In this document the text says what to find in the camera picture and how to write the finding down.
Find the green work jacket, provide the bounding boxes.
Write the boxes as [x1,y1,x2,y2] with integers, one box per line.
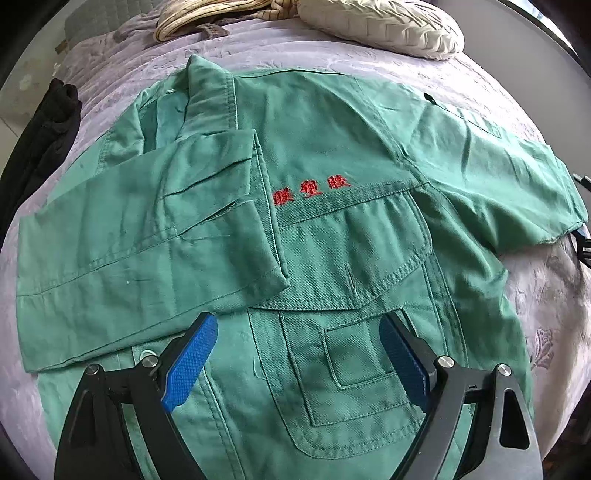
[16,54,581,480]

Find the grey quilted headboard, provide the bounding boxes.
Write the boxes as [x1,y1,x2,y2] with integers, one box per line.
[64,0,161,29]

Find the grey-brown garment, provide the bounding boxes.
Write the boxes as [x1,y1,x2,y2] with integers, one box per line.
[113,11,273,51]

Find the dark cloth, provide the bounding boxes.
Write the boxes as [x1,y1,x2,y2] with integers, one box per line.
[0,78,83,241]

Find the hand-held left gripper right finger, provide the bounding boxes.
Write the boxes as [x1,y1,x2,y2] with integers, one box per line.
[379,313,544,480]

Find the cream crinkled pillow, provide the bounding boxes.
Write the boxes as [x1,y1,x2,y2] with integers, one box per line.
[298,0,465,61]

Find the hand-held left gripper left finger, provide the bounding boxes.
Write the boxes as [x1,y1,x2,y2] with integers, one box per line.
[54,312,219,480]

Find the beige striped cloth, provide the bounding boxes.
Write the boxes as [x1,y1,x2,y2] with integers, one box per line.
[154,0,301,43]

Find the window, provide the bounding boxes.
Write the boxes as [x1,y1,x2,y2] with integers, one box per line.
[505,0,591,63]

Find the lilac quilted bedspread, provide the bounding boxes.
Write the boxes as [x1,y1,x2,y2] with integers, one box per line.
[0,11,591,480]

